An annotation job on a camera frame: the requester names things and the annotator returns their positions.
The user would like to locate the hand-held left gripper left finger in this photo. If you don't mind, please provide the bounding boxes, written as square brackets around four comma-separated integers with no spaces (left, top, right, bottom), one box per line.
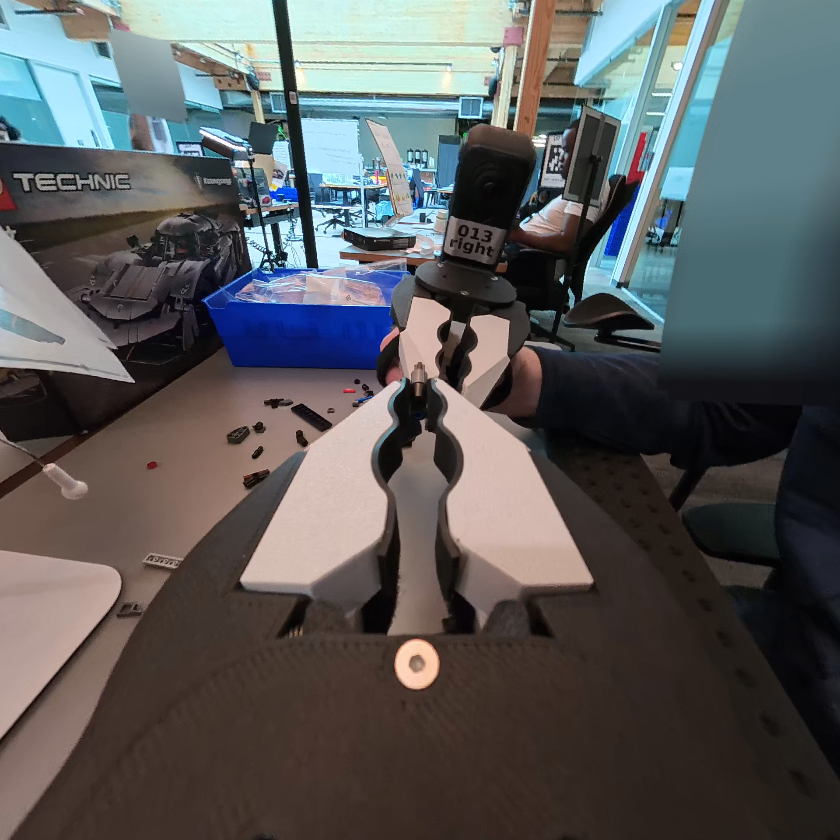
[241,382,404,635]

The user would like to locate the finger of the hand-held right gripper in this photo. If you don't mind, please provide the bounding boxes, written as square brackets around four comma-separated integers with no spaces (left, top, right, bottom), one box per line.
[399,298,462,385]
[449,314,513,409]

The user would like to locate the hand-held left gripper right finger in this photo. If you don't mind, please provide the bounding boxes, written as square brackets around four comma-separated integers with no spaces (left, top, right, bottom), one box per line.
[430,379,595,634]

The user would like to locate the dark grey lego connector assembly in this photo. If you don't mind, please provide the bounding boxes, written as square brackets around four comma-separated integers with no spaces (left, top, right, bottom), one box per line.
[407,364,437,431]

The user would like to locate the person's right forearm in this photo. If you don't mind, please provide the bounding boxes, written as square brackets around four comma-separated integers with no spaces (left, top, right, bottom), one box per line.
[532,348,805,473]

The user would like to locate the dark printed lego box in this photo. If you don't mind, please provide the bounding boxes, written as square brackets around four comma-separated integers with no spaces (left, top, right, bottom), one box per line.
[0,143,253,441]

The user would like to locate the lego instruction booklet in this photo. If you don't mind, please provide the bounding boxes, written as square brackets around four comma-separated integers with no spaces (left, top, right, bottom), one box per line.
[0,230,135,385]

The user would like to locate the person's right hand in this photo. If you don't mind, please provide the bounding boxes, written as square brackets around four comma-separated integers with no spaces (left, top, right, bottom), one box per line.
[492,348,546,422]

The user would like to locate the wooden-edged background table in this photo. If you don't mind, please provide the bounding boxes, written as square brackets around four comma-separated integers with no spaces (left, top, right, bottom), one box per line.
[339,217,509,273]

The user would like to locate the grey panel on stand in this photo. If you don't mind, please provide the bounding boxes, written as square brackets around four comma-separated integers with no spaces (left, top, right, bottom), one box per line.
[564,105,621,204]

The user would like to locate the black flat box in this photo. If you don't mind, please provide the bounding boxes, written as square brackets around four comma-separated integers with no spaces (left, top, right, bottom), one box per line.
[343,226,417,252]

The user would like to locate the clear plastic bags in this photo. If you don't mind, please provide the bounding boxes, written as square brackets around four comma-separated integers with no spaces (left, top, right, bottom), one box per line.
[236,259,408,306]

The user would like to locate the black chair armrest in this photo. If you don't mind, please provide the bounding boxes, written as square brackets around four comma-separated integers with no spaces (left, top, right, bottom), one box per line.
[563,292,660,352]

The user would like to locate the black office chair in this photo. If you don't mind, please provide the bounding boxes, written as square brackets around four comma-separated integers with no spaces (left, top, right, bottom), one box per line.
[505,174,641,342]

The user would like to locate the blue plastic bin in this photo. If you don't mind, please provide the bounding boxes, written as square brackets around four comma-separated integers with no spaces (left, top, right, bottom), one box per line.
[202,266,411,370]

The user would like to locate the black dotted chair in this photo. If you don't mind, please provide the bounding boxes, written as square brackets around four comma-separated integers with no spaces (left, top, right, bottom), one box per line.
[545,433,840,840]

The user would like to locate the black pole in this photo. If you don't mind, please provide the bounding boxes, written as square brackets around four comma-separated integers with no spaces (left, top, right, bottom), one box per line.
[272,0,319,270]

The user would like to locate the white book stand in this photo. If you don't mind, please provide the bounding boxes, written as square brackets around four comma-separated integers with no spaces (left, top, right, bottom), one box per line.
[0,433,122,742]

